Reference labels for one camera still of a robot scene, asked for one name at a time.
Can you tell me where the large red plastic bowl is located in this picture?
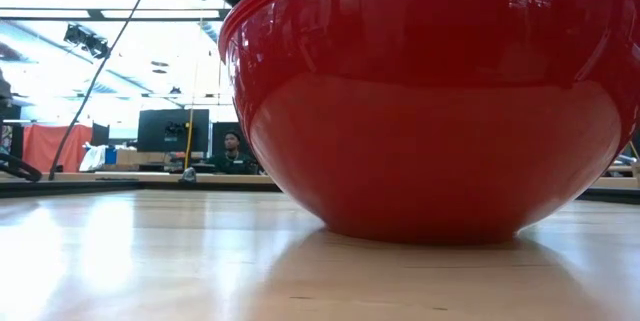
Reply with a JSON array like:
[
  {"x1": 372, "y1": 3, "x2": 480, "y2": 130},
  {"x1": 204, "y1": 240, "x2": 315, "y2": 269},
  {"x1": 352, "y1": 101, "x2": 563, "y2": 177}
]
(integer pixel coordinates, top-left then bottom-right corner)
[{"x1": 218, "y1": 0, "x2": 640, "y2": 246}]

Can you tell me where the black ceiling fixture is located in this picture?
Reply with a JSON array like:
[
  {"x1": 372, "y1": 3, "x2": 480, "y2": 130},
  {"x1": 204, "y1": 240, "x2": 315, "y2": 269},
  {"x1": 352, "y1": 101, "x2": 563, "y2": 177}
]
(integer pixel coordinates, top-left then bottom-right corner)
[{"x1": 63, "y1": 23, "x2": 111, "y2": 60}]

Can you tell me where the yellow pole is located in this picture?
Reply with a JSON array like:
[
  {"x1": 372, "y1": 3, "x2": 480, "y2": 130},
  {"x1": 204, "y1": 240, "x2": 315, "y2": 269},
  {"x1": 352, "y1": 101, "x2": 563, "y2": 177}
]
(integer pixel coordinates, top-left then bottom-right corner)
[{"x1": 183, "y1": 60, "x2": 199, "y2": 171}]

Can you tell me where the large black monitor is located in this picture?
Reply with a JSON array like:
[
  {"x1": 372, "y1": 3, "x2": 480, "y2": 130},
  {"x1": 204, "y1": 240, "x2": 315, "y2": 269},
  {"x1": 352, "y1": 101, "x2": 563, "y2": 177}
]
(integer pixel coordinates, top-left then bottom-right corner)
[{"x1": 137, "y1": 108, "x2": 211, "y2": 154}]

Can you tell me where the person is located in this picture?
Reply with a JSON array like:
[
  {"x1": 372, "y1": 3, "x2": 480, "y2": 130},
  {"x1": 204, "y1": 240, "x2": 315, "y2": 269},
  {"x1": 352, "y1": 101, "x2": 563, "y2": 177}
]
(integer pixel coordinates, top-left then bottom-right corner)
[{"x1": 206, "y1": 129, "x2": 260, "y2": 176}]

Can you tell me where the cardboard box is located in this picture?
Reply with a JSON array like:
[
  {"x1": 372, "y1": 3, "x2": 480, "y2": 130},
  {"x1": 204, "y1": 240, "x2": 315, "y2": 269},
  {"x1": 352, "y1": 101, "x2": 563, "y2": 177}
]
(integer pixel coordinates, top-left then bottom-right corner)
[{"x1": 115, "y1": 148, "x2": 174, "y2": 166}]

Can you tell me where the small black monitor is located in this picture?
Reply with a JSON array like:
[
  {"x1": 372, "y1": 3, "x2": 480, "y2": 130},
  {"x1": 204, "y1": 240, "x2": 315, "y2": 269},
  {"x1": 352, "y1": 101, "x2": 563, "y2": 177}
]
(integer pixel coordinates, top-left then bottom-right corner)
[{"x1": 90, "y1": 122, "x2": 111, "y2": 147}]

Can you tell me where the white cloth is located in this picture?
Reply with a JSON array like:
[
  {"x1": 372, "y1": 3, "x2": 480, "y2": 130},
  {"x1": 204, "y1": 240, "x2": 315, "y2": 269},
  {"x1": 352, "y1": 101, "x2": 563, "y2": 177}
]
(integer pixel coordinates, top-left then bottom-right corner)
[{"x1": 78, "y1": 143, "x2": 108, "y2": 173}]

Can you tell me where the orange cloth screen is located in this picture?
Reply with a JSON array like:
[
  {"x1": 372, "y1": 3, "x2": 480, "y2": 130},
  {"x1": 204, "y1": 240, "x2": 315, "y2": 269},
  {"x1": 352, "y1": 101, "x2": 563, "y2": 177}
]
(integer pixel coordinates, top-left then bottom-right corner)
[{"x1": 22, "y1": 123, "x2": 94, "y2": 174}]

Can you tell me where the thin black cable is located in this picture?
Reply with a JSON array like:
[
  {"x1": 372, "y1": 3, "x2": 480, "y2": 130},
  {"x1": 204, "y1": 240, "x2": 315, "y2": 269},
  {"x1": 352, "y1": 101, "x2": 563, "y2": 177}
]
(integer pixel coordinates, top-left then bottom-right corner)
[{"x1": 48, "y1": 0, "x2": 155, "y2": 181}]

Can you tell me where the thick black cable loop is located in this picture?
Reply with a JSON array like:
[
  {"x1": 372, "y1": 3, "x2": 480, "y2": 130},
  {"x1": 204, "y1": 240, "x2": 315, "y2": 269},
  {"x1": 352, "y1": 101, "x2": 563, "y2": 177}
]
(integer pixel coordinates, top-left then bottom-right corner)
[{"x1": 0, "y1": 152, "x2": 44, "y2": 183}]

